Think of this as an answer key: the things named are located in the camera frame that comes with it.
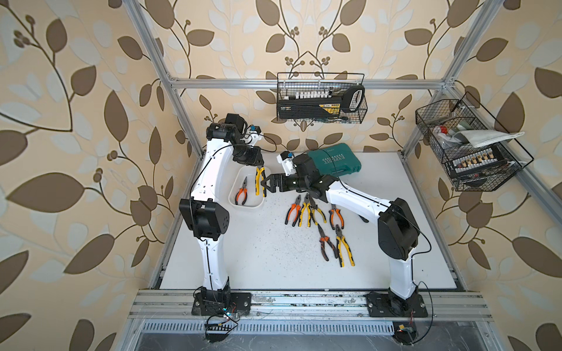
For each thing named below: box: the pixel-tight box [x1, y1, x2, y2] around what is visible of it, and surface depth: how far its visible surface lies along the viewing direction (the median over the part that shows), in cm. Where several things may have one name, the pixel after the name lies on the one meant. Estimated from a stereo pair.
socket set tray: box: [451, 146, 506, 177], surface depth 68 cm
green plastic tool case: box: [307, 143, 362, 177], surface depth 114 cm
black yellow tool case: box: [277, 96, 343, 120], surface depth 86 cm
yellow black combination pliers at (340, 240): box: [335, 224, 355, 268], surface depth 88 cm
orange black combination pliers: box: [284, 194, 302, 227], surface depth 101 cm
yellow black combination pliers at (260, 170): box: [254, 166, 267, 198], surface depth 87 cm
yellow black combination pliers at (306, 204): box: [298, 193, 312, 228], surface depth 98 cm
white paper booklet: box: [453, 129, 525, 148], surface depth 64 cm
